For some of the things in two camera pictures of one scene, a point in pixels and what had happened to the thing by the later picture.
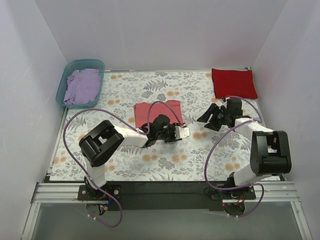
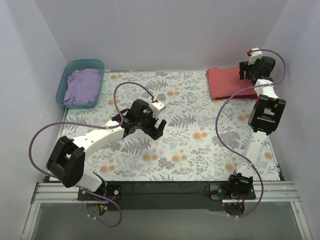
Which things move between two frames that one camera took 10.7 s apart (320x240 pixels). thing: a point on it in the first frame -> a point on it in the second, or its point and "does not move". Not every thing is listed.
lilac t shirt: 83,86 does not move
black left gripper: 171,133 -> 151,124
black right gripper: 217,117 -> 245,70
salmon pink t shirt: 141,111 -> 224,82
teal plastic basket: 74,65 does not move
